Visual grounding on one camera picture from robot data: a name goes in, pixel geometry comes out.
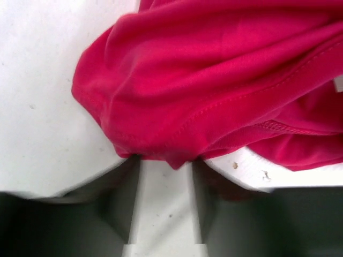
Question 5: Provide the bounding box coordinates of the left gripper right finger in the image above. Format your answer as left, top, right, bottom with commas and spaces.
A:
192, 159, 342, 256

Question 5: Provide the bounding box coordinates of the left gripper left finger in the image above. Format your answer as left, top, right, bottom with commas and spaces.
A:
1, 155, 141, 257

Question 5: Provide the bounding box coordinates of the red t shirt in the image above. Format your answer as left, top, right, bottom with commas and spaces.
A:
71, 1, 342, 171

